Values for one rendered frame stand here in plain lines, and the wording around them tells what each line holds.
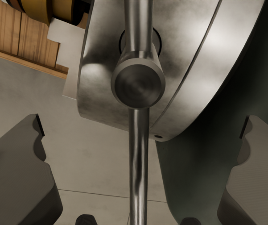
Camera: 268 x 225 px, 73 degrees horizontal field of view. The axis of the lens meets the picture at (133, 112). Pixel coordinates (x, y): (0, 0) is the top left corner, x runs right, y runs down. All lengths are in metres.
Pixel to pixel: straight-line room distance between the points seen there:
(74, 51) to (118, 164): 1.58
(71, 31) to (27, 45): 0.29
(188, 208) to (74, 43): 0.27
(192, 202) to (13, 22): 0.56
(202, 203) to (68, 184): 1.89
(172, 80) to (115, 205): 2.08
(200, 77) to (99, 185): 1.91
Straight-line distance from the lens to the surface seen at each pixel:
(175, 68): 0.16
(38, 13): 0.31
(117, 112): 0.20
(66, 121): 1.66
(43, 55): 0.56
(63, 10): 0.30
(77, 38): 0.30
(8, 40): 0.60
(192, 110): 0.19
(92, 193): 2.12
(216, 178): 0.23
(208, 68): 0.17
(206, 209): 0.25
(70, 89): 0.30
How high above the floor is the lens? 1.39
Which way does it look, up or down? 66 degrees down
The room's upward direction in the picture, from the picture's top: 179 degrees counter-clockwise
